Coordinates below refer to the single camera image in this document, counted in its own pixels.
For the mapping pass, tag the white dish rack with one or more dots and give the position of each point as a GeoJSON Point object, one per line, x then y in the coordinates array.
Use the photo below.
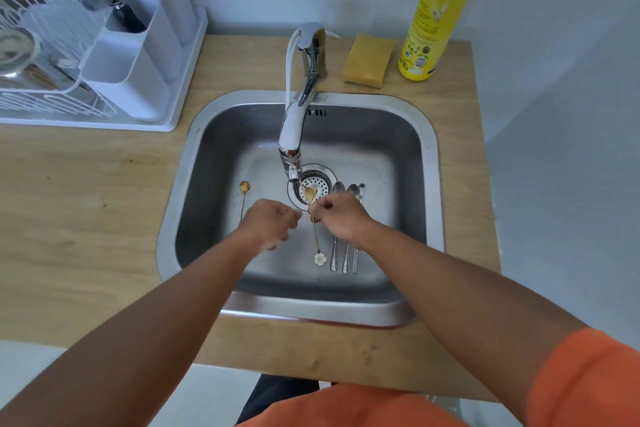
{"type": "Point", "coordinates": [45, 101]}

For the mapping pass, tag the person's dark trousers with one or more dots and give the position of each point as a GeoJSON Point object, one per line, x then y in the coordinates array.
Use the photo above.
{"type": "Point", "coordinates": [280, 394]}

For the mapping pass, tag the stainless steel bowl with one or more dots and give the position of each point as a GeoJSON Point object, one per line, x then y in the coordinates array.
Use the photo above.
{"type": "Point", "coordinates": [17, 51]}

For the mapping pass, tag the person's right hand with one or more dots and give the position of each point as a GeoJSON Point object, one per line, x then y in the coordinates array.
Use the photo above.
{"type": "Point", "coordinates": [345, 219]}

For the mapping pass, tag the person's left hand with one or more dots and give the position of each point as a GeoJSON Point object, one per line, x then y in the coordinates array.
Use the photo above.
{"type": "Point", "coordinates": [262, 226]}

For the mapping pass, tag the person's right fingers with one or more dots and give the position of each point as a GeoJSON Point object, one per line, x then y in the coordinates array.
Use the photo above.
{"type": "Point", "coordinates": [321, 209]}

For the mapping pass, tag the yellow dish soap bottle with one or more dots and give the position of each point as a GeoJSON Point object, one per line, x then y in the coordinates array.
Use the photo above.
{"type": "Point", "coordinates": [440, 11]}

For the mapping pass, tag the stainless steel sink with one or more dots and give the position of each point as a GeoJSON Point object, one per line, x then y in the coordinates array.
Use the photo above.
{"type": "Point", "coordinates": [380, 151]}

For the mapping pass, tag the sink drain strainer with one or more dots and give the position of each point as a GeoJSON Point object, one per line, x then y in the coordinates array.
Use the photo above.
{"type": "Point", "coordinates": [322, 181]}

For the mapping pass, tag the yellow sponge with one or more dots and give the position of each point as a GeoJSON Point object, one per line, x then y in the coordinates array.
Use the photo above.
{"type": "Point", "coordinates": [367, 60]}

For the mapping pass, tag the person's orange shirt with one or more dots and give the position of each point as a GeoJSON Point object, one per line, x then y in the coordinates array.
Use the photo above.
{"type": "Point", "coordinates": [585, 381]}

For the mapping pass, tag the chrome faucet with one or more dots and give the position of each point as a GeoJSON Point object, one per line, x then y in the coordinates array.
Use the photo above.
{"type": "Point", "coordinates": [295, 116]}

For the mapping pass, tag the plain gold spoon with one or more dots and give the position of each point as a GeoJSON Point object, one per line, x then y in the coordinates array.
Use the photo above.
{"type": "Point", "coordinates": [244, 187]}

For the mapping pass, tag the person's right forearm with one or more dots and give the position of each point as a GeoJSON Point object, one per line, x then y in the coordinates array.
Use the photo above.
{"type": "Point", "coordinates": [450, 301]}

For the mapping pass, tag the person's left fingers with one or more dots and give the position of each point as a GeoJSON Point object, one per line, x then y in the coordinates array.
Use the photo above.
{"type": "Point", "coordinates": [286, 221]}

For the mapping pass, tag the person's left forearm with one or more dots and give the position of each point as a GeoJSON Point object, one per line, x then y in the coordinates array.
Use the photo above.
{"type": "Point", "coordinates": [135, 336]}

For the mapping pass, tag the silver teaspoon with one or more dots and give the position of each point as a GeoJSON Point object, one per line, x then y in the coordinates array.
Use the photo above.
{"type": "Point", "coordinates": [346, 256]}
{"type": "Point", "coordinates": [355, 261]}
{"type": "Point", "coordinates": [334, 251]}

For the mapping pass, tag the white cutlery holder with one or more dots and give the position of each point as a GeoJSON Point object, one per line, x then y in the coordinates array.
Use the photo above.
{"type": "Point", "coordinates": [145, 71]}

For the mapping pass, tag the gold spoon with flower end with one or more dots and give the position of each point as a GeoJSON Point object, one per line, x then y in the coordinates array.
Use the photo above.
{"type": "Point", "coordinates": [316, 241]}

